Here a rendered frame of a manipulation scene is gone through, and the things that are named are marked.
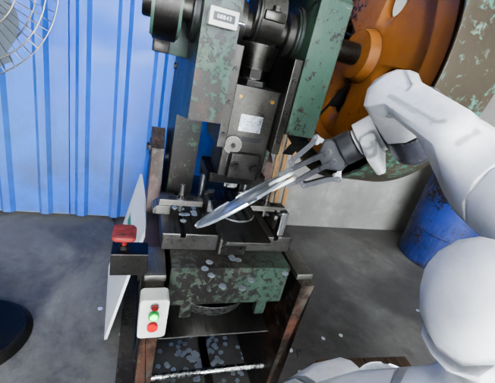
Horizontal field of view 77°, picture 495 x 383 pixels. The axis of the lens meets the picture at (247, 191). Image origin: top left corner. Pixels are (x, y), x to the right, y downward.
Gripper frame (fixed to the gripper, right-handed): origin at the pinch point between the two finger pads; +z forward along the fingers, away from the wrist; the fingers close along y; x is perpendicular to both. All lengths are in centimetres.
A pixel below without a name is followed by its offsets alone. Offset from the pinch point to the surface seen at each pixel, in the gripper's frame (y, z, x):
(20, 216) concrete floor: 51, 186, -46
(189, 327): -33, 61, -4
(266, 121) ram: 16.6, 1.8, -17.2
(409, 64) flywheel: 9.8, -39.1, -25.6
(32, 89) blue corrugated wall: 105, 125, -54
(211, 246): -9.4, 35.0, -5.7
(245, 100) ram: 24.6, 2.5, -12.4
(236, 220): -5.2, 21.8, -5.8
